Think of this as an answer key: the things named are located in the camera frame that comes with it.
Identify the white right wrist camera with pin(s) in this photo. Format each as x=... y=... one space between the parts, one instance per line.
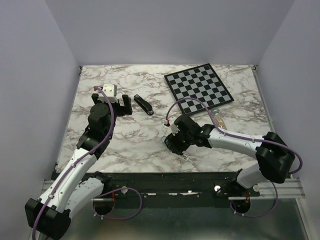
x=173 y=127

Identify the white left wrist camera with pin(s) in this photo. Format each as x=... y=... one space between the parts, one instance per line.
x=110 y=90

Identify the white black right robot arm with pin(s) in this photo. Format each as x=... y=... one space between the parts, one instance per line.
x=274 y=158

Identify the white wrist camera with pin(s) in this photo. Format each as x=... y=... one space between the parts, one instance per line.
x=173 y=127
x=110 y=90

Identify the glitter filled clear tube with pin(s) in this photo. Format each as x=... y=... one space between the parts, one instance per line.
x=218 y=118

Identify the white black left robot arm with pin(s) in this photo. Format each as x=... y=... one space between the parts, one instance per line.
x=52 y=212

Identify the aluminium frame rail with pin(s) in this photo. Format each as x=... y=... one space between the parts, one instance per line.
x=189 y=185

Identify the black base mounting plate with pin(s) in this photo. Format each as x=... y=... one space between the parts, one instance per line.
x=105 y=201

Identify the black stapler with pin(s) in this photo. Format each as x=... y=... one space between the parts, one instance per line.
x=146 y=106

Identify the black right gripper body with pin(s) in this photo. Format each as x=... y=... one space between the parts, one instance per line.
x=180 y=142

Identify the black grey chessboard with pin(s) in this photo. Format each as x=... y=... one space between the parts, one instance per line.
x=199 y=82

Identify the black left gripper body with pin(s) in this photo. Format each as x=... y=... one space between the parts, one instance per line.
x=117 y=109

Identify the light blue mini stapler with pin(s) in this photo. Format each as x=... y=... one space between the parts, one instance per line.
x=169 y=146

